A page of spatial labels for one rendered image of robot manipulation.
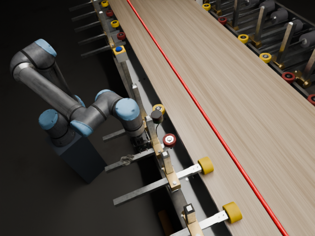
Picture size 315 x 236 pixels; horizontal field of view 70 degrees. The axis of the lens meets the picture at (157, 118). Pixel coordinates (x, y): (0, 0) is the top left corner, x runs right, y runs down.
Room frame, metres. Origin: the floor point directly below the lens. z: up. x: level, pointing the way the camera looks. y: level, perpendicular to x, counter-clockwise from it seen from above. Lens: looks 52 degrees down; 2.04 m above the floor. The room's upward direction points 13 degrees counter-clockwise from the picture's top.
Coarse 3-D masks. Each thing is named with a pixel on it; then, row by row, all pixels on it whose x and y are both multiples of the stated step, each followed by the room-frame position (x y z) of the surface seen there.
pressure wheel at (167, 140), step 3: (165, 135) 0.74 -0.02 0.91; (168, 135) 0.74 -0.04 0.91; (171, 135) 0.73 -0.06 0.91; (174, 135) 0.73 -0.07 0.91; (165, 138) 0.72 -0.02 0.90; (168, 138) 0.72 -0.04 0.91; (171, 138) 0.72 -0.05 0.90; (174, 138) 0.71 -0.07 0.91; (165, 141) 0.70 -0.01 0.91; (168, 141) 0.70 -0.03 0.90; (171, 141) 0.69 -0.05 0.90; (174, 141) 0.69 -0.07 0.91; (165, 144) 0.68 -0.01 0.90; (168, 144) 0.68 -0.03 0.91; (171, 144) 0.67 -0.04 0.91; (174, 144) 0.68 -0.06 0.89; (171, 147) 0.71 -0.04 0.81
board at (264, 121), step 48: (144, 0) 2.51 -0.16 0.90; (192, 0) 2.27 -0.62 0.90; (144, 48) 1.66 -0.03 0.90; (192, 48) 1.51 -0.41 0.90; (240, 48) 1.37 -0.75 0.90; (240, 96) 0.90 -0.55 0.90; (288, 96) 0.82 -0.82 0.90; (192, 144) 0.65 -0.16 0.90; (240, 144) 0.57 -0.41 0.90; (288, 144) 0.51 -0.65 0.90; (240, 192) 0.32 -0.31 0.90; (288, 192) 0.27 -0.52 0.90
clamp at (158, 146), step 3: (150, 138) 0.78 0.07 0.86; (150, 141) 0.75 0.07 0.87; (156, 144) 0.72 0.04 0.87; (159, 144) 0.71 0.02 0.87; (153, 147) 0.70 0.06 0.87; (156, 147) 0.70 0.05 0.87; (159, 147) 0.69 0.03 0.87; (156, 150) 0.68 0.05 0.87; (162, 150) 0.67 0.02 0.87; (156, 153) 0.66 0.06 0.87; (159, 156) 0.65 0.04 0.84
